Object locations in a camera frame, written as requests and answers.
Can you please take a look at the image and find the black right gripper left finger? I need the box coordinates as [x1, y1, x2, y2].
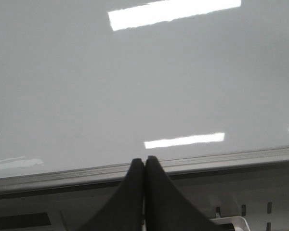
[79, 158, 145, 231]

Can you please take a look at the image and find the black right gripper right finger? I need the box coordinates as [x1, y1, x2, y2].
[144, 156, 222, 231]

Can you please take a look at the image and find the white plastic marker tray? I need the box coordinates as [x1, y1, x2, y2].
[211, 216, 250, 231]

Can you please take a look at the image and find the white whiteboard with aluminium frame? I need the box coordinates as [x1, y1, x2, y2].
[0, 0, 289, 194]

